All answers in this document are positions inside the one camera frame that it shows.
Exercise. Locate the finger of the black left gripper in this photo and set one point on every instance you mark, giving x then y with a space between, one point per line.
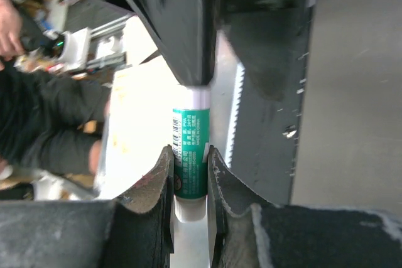
185 33

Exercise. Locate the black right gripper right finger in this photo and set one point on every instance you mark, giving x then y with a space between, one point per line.
245 230

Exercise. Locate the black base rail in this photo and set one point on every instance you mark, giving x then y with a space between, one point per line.
271 40

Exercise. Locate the operator dark clothed body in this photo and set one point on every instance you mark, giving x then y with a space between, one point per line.
40 118

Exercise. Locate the brown patterned paper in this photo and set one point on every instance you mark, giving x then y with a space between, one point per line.
139 125

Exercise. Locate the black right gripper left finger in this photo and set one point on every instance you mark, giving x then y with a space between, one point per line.
132 230

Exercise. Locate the green white glue stick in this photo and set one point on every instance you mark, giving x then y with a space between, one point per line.
191 137

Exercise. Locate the operator right hand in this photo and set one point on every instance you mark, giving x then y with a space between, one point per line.
10 31

